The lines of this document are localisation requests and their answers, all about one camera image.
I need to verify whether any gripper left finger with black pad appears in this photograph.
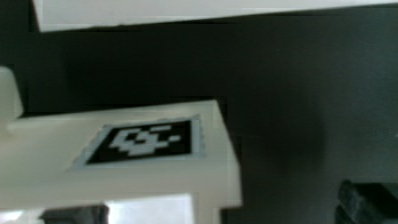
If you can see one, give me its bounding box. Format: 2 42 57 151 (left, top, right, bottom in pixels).
39 205 108 224

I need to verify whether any gripper metal right finger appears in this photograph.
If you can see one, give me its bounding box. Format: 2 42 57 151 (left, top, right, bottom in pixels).
334 180 398 224

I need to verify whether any white marker base plate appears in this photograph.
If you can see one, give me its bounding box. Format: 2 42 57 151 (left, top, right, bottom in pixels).
32 0 398 32

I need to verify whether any white drawer box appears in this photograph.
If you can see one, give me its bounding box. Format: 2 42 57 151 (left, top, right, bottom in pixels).
0 66 242 224

